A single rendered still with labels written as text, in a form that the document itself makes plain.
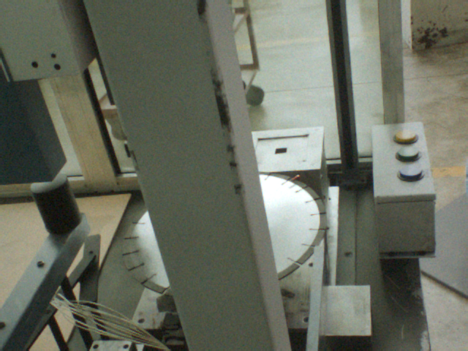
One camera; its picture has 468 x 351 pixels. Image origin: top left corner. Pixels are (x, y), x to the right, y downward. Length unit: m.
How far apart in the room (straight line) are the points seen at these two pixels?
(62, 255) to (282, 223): 0.36
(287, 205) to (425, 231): 0.29
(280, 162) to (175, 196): 1.10
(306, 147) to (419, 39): 2.83
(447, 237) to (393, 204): 1.31
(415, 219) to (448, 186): 1.60
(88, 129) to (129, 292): 0.46
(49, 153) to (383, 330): 0.65
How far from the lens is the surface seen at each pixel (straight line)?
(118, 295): 1.34
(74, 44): 0.70
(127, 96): 0.22
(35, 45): 0.71
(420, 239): 1.26
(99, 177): 1.66
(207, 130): 0.22
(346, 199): 1.45
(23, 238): 1.61
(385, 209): 1.22
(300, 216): 1.08
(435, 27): 4.16
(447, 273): 2.36
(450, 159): 3.01
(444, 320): 2.22
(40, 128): 0.77
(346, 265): 1.27
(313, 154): 1.34
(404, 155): 1.30
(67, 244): 1.00
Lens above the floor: 1.58
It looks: 31 degrees down
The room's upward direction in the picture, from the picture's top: 12 degrees counter-clockwise
